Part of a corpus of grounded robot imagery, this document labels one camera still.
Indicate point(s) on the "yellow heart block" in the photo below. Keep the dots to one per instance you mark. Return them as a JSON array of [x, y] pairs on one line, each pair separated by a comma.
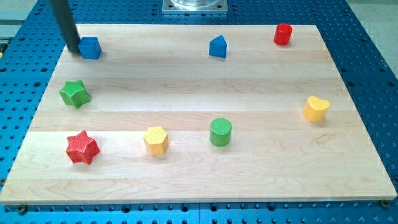
[[315, 109]]

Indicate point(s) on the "blue cube block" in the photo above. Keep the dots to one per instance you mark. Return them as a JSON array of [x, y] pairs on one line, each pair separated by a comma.
[[90, 48]]

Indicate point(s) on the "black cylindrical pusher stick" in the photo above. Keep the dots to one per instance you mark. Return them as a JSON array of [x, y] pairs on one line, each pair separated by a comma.
[[66, 23]]

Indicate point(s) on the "light wooden board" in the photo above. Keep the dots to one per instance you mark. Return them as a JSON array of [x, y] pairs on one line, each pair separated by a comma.
[[163, 75]]

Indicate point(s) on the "red star block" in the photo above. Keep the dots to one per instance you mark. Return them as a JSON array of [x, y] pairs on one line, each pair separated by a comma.
[[82, 148]]

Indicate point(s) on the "blue pentagon house block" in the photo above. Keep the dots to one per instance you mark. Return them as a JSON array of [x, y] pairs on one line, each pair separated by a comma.
[[218, 47]]

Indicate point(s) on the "red cylinder block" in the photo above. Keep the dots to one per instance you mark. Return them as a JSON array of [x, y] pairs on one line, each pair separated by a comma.
[[282, 34]]

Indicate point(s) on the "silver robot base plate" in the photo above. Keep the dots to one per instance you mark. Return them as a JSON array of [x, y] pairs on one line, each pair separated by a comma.
[[195, 5]]

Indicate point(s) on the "yellow hexagon block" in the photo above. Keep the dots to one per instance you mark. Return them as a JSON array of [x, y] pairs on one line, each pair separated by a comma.
[[156, 140]]

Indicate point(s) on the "green star block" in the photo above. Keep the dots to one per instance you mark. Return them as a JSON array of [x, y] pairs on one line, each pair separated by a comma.
[[74, 93]]

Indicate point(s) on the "green cylinder block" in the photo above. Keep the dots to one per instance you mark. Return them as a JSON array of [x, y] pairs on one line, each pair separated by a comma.
[[220, 132]]

